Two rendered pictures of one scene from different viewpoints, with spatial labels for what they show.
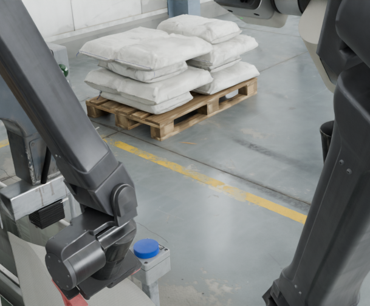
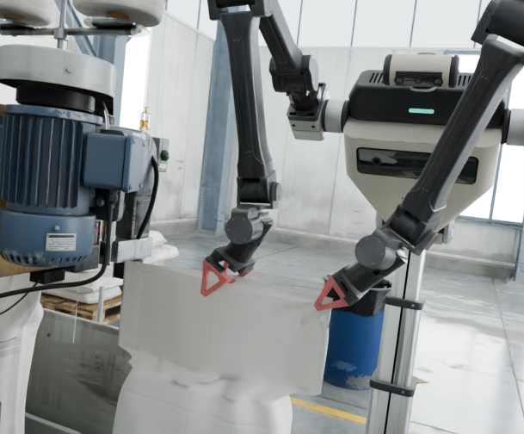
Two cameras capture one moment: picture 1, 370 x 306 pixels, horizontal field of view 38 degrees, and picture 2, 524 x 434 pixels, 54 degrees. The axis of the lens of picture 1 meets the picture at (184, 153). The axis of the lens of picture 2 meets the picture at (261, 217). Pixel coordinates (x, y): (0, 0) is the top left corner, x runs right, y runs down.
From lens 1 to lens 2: 0.70 m
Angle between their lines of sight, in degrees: 30
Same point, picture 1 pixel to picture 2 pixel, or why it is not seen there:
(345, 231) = (474, 116)
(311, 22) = (351, 129)
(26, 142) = (136, 200)
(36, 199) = (132, 250)
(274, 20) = (321, 133)
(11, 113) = not seen: hidden behind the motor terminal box
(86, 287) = (234, 263)
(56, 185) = (144, 244)
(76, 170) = (259, 161)
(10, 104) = not seen: hidden behind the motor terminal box
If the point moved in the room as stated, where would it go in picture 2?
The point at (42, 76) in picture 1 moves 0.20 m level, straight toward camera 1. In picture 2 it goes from (259, 95) to (334, 88)
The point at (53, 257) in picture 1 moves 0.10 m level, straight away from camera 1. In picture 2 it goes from (237, 218) to (208, 211)
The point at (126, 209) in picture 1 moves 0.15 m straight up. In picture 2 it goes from (278, 197) to (286, 123)
